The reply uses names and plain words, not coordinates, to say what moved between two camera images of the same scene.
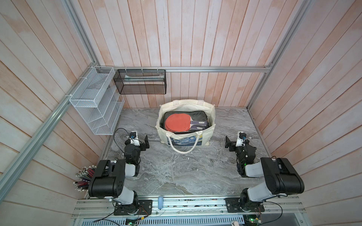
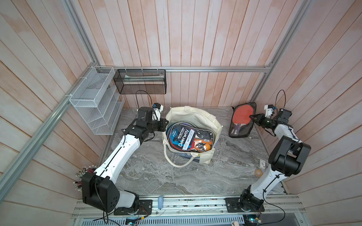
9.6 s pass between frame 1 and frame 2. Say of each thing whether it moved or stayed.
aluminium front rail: stayed
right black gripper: moved
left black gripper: moved
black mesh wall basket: stayed
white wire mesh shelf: stayed
